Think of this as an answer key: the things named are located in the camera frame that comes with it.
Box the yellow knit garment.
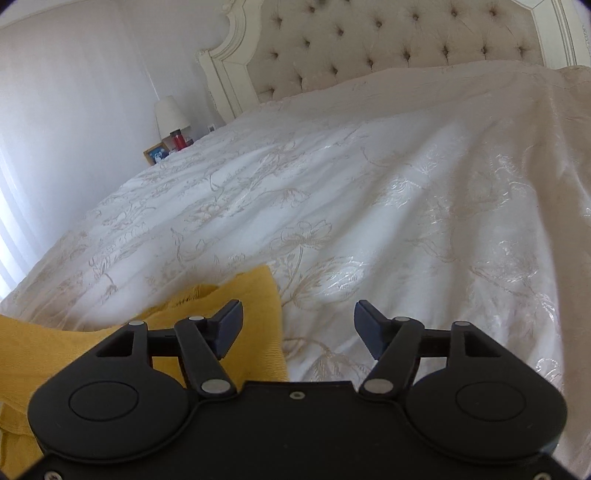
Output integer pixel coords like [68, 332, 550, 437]
[0, 264, 291, 480]

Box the white window curtain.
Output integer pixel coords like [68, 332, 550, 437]
[0, 171, 51, 298]

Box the white shade table lamp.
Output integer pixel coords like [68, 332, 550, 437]
[154, 95, 191, 139]

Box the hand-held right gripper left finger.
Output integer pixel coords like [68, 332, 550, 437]
[95, 299, 244, 398]

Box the cream tufted headboard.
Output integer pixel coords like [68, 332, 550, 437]
[196, 0, 591, 124]

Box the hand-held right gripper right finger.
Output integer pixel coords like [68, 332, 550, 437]
[354, 299, 503, 398]

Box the white floral bedspread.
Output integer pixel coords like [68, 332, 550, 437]
[0, 60, 591, 467]

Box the wooden picture frame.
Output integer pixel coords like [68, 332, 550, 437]
[143, 142, 171, 166]

